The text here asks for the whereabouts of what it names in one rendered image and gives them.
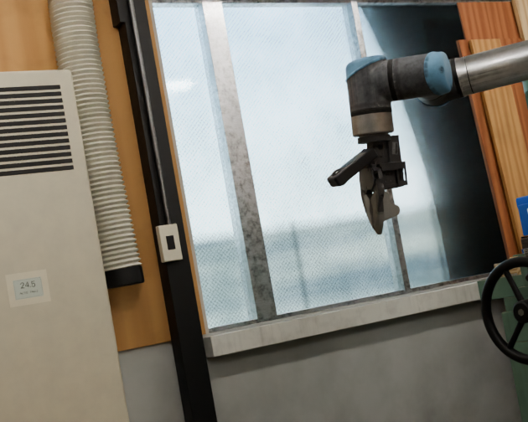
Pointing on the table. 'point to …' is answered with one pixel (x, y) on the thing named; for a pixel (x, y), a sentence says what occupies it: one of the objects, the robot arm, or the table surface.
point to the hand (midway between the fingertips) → (375, 229)
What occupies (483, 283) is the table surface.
